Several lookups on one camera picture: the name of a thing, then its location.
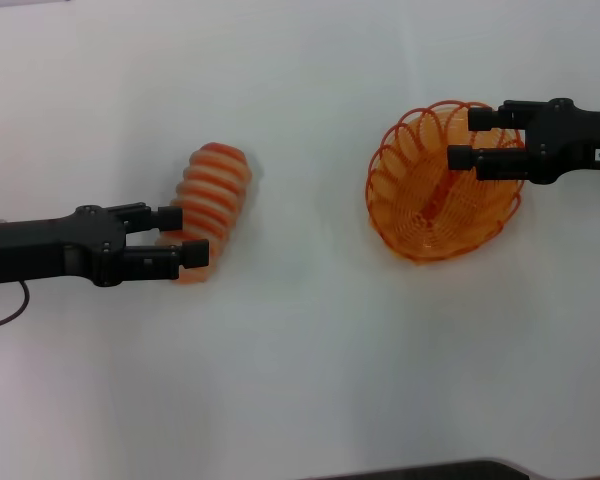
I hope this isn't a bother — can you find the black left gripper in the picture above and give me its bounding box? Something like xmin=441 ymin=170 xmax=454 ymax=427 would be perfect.
xmin=0 ymin=201 xmax=211 ymax=290

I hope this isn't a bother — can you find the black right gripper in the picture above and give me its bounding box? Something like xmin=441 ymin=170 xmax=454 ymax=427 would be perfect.
xmin=446 ymin=97 xmax=600 ymax=186

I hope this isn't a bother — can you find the orange white striped toy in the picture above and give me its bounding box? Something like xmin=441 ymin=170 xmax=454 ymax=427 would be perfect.
xmin=154 ymin=142 xmax=254 ymax=287

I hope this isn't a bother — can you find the orange wire basket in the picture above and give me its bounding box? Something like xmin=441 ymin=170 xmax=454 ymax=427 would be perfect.
xmin=364 ymin=99 xmax=527 ymax=267

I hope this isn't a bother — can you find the black cable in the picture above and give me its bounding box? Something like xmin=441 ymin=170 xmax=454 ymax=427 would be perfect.
xmin=0 ymin=280 xmax=32 ymax=332

